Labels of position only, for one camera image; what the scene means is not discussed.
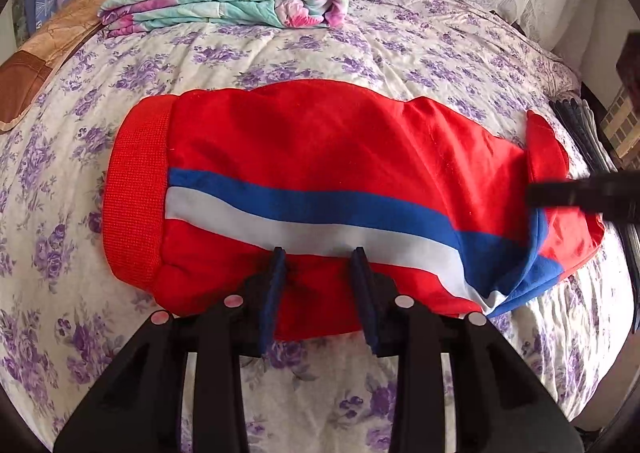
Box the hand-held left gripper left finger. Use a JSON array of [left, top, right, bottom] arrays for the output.
[[53, 246, 288, 453]]

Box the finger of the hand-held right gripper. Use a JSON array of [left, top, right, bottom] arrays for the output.
[[528, 172, 640, 225]]

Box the brown checkered box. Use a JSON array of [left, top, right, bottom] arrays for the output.
[[600, 32, 640, 169]]

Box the red striped sweater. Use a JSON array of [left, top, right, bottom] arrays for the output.
[[101, 80, 606, 341]]

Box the dark striped cloth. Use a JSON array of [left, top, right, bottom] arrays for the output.
[[549, 92, 621, 174]]

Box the purple floral bed sheet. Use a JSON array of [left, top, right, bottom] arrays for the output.
[[0, 0, 635, 453]]

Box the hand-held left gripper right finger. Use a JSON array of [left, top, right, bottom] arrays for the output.
[[349, 247, 586, 453]]

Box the brown patchwork pillow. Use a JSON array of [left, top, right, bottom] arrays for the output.
[[0, 0, 143, 135]]

